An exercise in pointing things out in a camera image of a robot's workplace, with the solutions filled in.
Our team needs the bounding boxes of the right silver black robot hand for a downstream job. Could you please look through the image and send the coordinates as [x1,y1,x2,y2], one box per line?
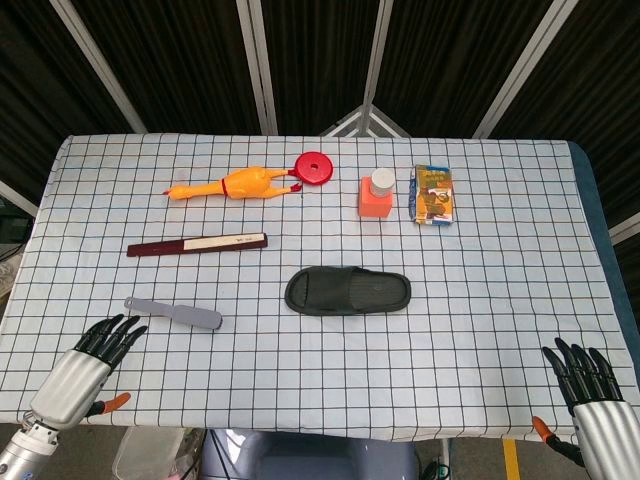
[531,337,640,480]

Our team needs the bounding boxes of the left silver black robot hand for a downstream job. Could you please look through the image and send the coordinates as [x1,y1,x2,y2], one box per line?
[29,313,150,431]

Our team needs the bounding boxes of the grey tool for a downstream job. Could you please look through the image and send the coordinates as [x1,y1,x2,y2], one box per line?
[123,296,224,332]

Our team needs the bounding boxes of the black slipper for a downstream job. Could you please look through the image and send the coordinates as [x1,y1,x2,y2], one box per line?
[284,265,413,317]

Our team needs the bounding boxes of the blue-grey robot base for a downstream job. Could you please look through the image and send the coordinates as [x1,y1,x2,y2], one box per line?
[199,429,419,480]

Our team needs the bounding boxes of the clear plastic box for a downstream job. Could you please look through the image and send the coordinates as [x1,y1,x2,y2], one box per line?
[112,426,186,480]

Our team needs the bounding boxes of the dark red folded fan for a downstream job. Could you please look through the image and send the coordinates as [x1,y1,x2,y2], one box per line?
[126,232,269,259]

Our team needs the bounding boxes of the blue padded table edge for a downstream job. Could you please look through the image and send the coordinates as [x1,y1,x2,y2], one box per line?
[567,141,640,441]

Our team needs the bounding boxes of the white checked tablecloth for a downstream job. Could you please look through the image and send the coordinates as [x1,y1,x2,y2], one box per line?
[0,133,629,444]

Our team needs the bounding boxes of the yellow rubber chicken toy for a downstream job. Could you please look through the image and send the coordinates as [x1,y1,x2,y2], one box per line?
[160,166,304,203]

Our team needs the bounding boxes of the blue orange snack packet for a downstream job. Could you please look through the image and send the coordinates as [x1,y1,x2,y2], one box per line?
[407,164,458,227]

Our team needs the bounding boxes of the red round disc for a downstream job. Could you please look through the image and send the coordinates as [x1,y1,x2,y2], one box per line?
[294,150,337,189]

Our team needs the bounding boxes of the white screen frame post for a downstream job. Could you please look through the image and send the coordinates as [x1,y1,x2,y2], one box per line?
[472,0,572,138]
[48,0,147,134]
[236,0,279,135]
[358,0,397,107]

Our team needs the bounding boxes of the white triangular screen frame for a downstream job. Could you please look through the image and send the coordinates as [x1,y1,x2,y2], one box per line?
[319,103,412,137]

